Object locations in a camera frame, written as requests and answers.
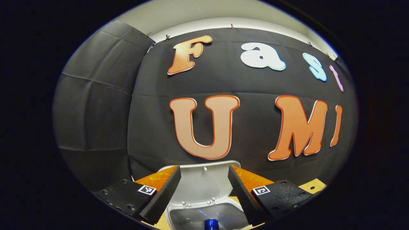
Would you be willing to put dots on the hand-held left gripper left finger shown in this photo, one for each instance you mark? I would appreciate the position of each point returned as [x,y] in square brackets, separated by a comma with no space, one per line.
[164,196]

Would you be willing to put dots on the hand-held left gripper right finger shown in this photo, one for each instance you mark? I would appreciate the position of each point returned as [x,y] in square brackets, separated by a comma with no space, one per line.
[241,195]

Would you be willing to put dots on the white desktop garbage bin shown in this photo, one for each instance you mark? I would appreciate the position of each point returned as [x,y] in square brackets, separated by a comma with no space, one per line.
[204,185]

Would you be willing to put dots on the blue pop can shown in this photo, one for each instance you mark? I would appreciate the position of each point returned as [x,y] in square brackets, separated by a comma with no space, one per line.
[211,224]

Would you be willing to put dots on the wooden desktop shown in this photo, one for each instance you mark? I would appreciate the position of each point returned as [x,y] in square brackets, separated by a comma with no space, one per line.
[314,185]

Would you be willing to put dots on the black backdrop cloth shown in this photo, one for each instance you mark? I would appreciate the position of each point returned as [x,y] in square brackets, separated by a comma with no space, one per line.
[255,86]

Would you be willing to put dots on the row of small cloth clips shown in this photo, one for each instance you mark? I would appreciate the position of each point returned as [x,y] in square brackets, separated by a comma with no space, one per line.
[232,26]

